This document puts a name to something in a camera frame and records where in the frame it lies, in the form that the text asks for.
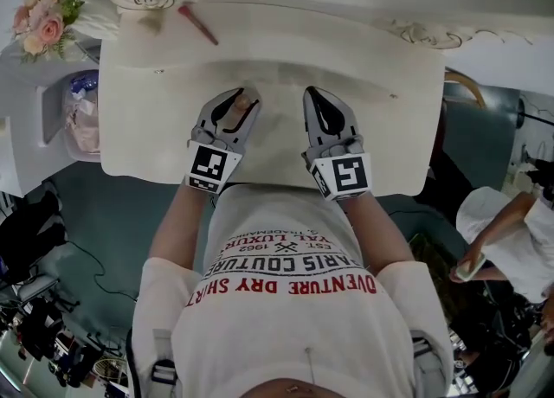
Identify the cream carved dressing table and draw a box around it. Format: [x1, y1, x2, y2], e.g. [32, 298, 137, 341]
[41, 0, 536, 199]

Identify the person's left forearm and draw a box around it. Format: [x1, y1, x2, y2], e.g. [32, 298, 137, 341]
[148, 181, 218, 273]

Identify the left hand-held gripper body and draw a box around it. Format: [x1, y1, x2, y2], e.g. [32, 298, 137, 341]
[184, 125, 243, 195]

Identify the small beige cylinder object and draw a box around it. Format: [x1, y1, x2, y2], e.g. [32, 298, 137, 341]
[228, 88, 261, 130]

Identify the round wire mesh guard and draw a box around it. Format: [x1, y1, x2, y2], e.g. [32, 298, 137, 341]
[92, 356, 127, 385]

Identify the clear blue plastic bag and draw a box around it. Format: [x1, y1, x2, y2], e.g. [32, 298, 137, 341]
[68, 70, 101, 101]

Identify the artificial flower bouquet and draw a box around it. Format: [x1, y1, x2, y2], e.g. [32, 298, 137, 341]
[11, 0, 87, 65]

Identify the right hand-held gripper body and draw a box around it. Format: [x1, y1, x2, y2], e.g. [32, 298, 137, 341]
[300, 131, 375, 203]

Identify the wooden chair dark red seat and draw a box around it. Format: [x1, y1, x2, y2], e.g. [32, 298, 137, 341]
[431, 66, 488, 183]

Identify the black floor cable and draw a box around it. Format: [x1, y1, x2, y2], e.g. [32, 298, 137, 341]
[64, 239, 140, 304]

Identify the red makeup brush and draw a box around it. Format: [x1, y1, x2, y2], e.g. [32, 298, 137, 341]
[177, 3, 220, 47]

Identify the person's right forearm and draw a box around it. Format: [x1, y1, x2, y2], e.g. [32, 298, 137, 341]
[340, 194, 417, 277]

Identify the person's white printed shirt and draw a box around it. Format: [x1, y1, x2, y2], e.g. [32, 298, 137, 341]
[128, 183, 456, 398]

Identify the pink crumpled cloth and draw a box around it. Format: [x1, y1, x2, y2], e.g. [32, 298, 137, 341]
[63, 92, 102, 156]

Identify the grey harness strap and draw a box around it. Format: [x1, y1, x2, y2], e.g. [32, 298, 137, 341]
[149, 327, 179, 398]
[409, 329, 449, 393]

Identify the grey office chair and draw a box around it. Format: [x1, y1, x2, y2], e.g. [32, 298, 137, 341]
[60, 39, 103, 166]

